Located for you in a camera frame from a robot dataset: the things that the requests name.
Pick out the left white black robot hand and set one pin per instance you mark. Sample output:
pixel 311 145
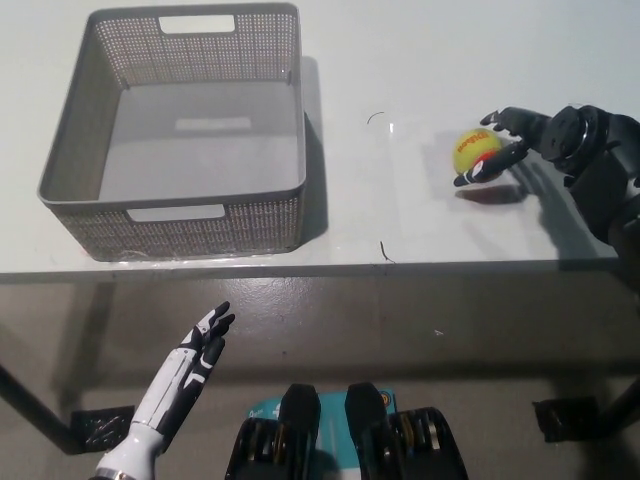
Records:
pixel 172 380

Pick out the grey tape patch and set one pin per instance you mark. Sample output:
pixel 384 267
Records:
pixel 435 165

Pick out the grey perforated plastic basket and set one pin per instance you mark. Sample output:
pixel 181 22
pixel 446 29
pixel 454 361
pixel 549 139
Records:
pixel 200 230

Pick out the yellow orange tennis ball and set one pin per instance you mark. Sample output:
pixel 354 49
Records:
pixel 470 147

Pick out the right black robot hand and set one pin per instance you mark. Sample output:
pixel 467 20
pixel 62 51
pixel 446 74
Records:
pixel 567 132

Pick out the black metal table leg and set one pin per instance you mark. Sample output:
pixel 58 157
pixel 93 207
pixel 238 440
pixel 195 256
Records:
pixel 35 405
pixel 622 405

